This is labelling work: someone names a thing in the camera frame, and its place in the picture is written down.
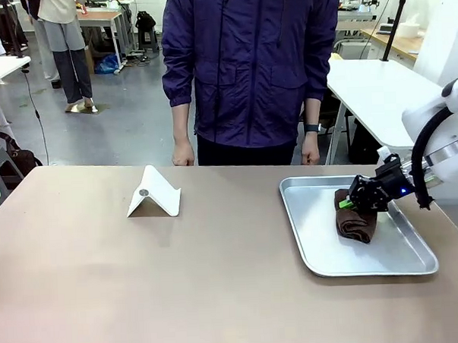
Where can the person left forearm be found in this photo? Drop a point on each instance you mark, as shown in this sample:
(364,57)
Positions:
(312,111)

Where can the blue plastic bag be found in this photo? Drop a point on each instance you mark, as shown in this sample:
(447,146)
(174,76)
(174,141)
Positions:
(106,64)

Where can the black wrist watch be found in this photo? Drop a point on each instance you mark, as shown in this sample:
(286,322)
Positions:
(311,128)

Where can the small white table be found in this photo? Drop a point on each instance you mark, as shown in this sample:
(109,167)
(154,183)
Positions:
(0,69)

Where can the brown cloth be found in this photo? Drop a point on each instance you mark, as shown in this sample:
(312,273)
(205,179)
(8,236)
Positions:
(355,225)

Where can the person left hand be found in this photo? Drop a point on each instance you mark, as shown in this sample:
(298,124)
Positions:
(310,152)

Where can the dark brown backpack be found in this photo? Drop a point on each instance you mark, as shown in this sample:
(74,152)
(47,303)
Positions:
(19,159)

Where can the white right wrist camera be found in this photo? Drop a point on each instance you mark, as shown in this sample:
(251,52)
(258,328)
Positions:
(384,153)

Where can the black tripod pole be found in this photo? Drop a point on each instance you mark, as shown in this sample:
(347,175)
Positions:
(395,20)

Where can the person in purple jacket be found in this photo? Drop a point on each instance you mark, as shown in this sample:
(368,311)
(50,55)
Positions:
(251,64)

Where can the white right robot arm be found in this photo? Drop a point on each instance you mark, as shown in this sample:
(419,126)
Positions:
(448,146)

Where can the white folded roller stand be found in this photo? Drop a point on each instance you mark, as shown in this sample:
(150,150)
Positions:
(157,193)

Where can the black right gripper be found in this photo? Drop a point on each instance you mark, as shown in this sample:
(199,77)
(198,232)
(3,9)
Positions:
(382,189)

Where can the person right forearm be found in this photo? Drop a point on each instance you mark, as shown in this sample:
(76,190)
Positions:
(182,122)

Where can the person right hand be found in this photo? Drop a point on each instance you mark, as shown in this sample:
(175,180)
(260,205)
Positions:
(182,156)

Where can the silver metal tray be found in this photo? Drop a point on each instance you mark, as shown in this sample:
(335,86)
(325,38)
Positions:
(323,247)

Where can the large white table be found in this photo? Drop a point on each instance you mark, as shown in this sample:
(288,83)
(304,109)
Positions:
(378,96)

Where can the white box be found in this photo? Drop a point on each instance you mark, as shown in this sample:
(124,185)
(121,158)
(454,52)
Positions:
(411,28)

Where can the black bag on stool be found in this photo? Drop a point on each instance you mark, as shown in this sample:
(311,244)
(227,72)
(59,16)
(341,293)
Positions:
(146,25)

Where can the wooden top work table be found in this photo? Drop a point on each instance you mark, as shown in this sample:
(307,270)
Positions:
(100,19)

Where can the bystander in grey trousers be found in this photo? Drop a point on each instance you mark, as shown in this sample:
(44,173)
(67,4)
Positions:
(66,49)

